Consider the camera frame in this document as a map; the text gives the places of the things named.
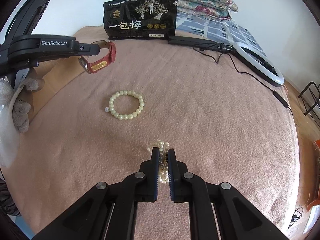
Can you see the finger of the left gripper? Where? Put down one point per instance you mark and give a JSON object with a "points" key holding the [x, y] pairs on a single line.
{"points": [[85, 49]]}

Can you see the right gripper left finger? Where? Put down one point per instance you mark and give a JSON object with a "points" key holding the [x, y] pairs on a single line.
{"points": [[107, 211]]}

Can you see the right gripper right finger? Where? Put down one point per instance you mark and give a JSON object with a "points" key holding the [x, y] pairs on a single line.
{"points": [[217, 211]]}

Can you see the red strap wristwatch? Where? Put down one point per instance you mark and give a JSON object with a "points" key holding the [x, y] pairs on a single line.
{"points": [[96, 62]]}

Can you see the gloved left hand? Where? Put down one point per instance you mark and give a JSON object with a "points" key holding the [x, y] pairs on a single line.
{"points": [[22, 98]]}

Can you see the brown cardboard box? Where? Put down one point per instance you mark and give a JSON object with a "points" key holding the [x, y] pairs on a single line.
{"points": [[56, 75]]}

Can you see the black snack bag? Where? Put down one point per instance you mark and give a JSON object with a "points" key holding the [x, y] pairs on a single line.
{"points": [[140, 19]]}

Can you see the pink blanket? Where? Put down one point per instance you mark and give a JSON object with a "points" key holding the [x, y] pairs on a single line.
{"points": [[220, 121]]}

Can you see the black clothes rack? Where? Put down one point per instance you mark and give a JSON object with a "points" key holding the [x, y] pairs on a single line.
{"points": [[310, 100]]}

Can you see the blue checkered bedsheet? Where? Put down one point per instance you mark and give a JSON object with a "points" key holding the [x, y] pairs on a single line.
{"points": [[226, 32]]}

